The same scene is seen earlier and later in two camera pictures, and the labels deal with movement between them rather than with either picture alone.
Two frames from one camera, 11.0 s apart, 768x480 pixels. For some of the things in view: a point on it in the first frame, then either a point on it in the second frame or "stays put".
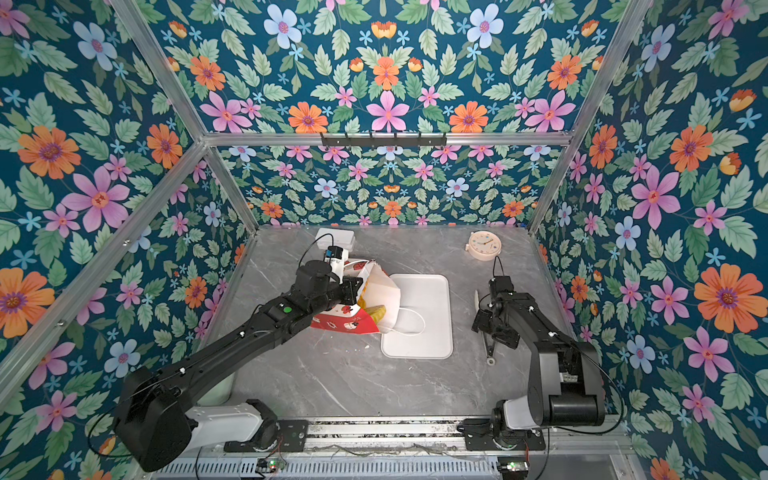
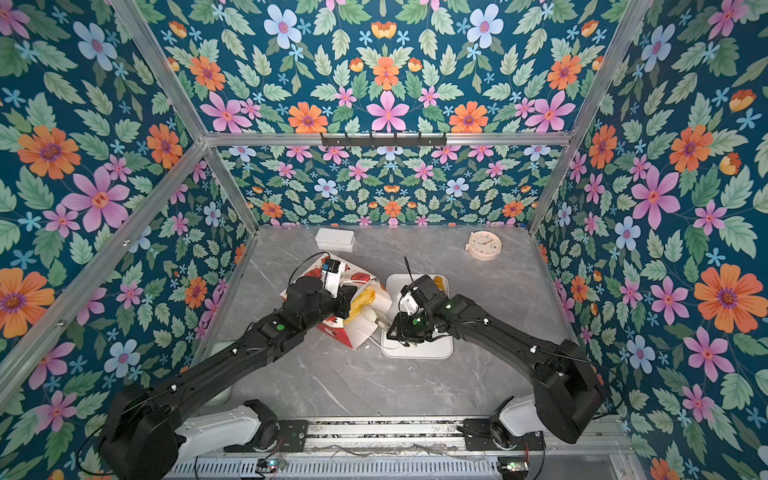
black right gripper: (482, 322) → (402, 332)
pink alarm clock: (483, 245) stays put
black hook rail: (384, 142) stays put
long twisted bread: (377, 312) → (364, 295)
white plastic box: (339, 237) stays put
